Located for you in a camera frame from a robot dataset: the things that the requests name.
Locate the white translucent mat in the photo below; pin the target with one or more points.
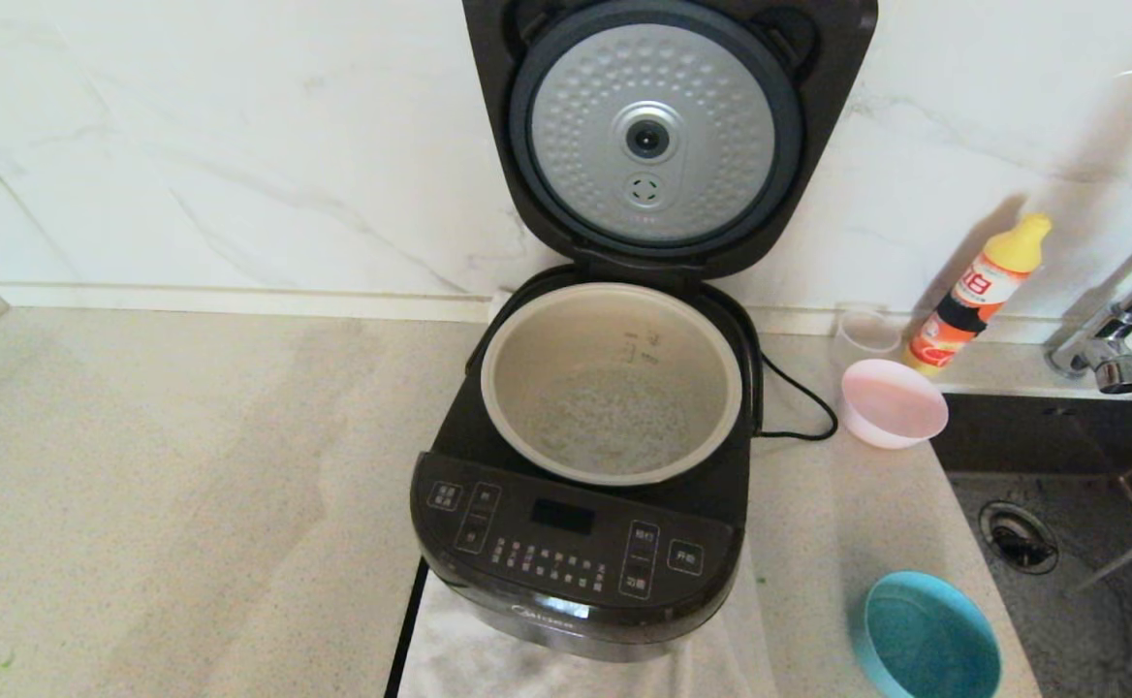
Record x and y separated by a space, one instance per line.
450 664

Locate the black rice cooker lid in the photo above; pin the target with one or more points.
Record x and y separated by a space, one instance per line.
508 116

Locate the thin clear water stream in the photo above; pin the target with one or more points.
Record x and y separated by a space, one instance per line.
1123 557

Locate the black rice cooker base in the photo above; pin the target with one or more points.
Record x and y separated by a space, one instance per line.
566 572

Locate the black strip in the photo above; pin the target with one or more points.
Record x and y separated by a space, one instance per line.
409 630

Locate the metal sink drain strainer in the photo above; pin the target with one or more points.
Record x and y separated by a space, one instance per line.
1017 538

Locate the yellow capped detergent bottle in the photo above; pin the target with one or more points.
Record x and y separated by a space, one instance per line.
963 301

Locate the clear plastic measuring cup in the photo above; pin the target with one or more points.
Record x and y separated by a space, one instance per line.
862 334

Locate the chrome faucet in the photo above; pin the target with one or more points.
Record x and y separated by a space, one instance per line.
1109 354

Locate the grey inner pot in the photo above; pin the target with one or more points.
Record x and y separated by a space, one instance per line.
547 359

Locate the white raw rice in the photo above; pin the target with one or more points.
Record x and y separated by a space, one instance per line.
614 431

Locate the teal plastic bowl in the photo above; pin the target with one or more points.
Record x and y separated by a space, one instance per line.
925 640

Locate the pink plastic bowl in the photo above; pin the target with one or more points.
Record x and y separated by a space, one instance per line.
896 402

